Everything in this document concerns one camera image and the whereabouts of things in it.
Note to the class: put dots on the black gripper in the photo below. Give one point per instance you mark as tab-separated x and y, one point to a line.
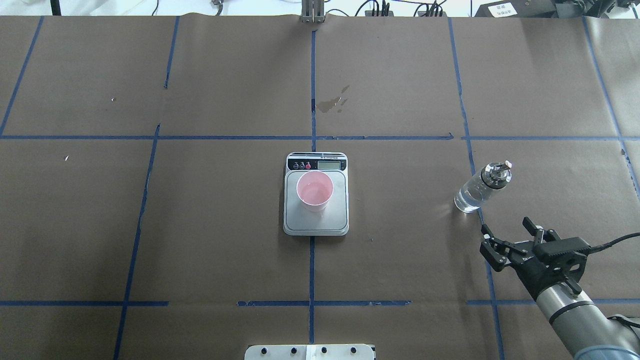
539	276

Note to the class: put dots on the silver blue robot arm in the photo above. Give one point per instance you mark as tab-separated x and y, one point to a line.
585	331

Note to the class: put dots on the digital kitchen scale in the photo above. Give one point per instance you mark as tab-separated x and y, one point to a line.
334	220

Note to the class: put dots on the black labelled box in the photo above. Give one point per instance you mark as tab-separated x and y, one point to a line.
516	9

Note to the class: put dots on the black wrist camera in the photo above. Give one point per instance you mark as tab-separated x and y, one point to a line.
547	251

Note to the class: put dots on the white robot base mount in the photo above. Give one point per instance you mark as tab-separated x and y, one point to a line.
335	351

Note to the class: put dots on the aluminium frame post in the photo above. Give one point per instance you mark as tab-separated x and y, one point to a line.
313	11

